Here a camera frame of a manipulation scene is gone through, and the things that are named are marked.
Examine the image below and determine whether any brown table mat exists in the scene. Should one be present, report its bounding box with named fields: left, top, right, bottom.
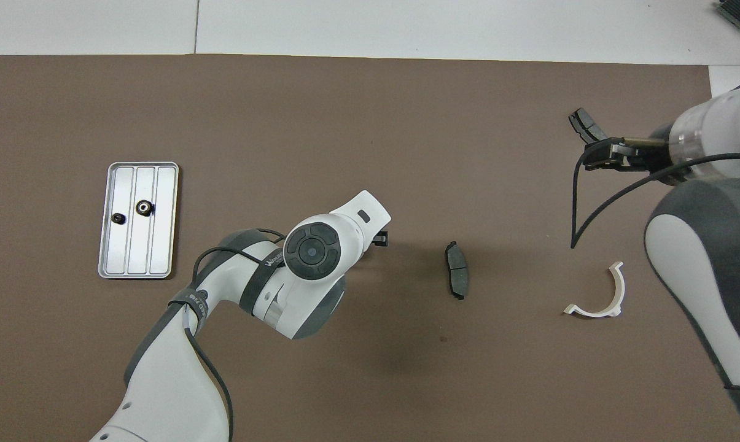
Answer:
left=0, top=54, right=740, bottom=442

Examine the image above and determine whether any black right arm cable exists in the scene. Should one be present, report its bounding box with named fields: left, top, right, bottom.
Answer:
left=569, top=152, right=740, bottom=249

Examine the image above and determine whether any white curved plastic bracket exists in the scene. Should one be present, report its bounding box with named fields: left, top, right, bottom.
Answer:
left=563, top=261, right=626, bottom=318

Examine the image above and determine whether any silver metal tray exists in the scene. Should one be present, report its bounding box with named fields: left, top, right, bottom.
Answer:
left=98, top=161, right=180, bottom=280

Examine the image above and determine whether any long grey brake pad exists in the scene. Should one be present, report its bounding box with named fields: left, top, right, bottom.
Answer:
left=445, top=241, right=470, bottom=301

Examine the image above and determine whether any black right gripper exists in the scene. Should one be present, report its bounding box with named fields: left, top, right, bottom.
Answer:
left=582, top=138, right=684, bottom=184

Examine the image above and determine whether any short grey brake pad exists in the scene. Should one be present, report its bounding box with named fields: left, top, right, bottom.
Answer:
left=568, top=107, right=611, bottom=145

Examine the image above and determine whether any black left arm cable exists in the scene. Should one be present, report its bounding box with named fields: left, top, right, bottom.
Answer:
left=182, top=228, right=287, bottom=442

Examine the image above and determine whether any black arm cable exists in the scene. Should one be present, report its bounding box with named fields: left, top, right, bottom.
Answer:
left=569, top=152, right=740, bottom=249
left=182, top=228, right=287, bottom=442

